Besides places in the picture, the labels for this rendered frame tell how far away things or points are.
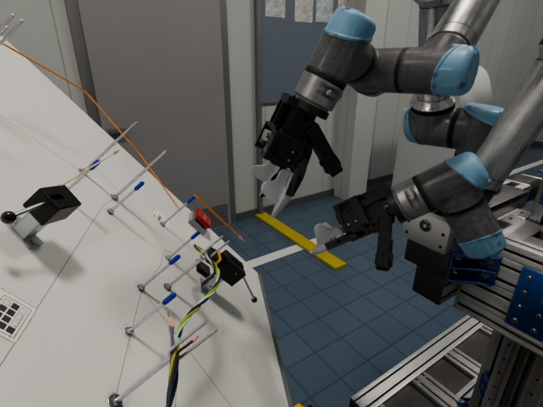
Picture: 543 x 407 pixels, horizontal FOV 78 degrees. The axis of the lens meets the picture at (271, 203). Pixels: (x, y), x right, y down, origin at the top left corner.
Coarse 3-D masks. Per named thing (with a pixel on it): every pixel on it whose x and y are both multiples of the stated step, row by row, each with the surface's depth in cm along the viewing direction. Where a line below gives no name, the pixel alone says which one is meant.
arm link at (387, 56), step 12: (384, 48) 59; (396, 48) 58; (372, 60) 58; (384, 60) 58; (396, 60) 56; (372, 72) 59; (384, 72) 58; (348, 84) 62; (360, 84) 61; (372, 84) 60; (384, 84) 59; (372, 96) 67
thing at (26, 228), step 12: (36, 192) 39; (48, 192) 39; (60, 192) 41; (24, 204) 39; (36, 204) 38; (48, 204) 39; (60, 204) 40; (72, 204) 42; (0, 216) 35; (12, 216) 35; (24, 216) 41; (36, 216) 39; (48, 216) 39; (60, 216) 41; (12, 228) 41; (24, 228) 41; (36, 228) 41; (24, 240) 41; (36, 240) 42
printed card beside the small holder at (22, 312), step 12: (0, 288) 35; (0, 300) 34; (12, 300) 35; (0, 312) 33; (12, 312) 34; (24, 312) 35; (0, 324) 32; (12, 324) 33; (24, 324) 34; (0, 336) 32; (12, 336) 32
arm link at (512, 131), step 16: (528, 80) 61; (512, 96) 65; (528, 96) 61; (512, 112) 63; (528, 112) 62; (496, 128) 66; (512, 128) 64; (528, 128) 62; (496, 144) 66; (512, 144) 64; (528, 144) 64; (480, 160) 68; (496, 160) 66; (512, 160) 66; (496, 176) 67
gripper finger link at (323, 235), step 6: (318, 228) 72; (324, 228) 71; (336, 228) 70; (318, 234) 72; (324, 234) 71; (330, 234) 70; (336, 234) 70; (342, 234) 69; (318, 240) 72; (324, 240) 71; (330, 240) 70; (318, 246) 71; (324, 246) 70; (312, 252) 73; (318, 252) 72
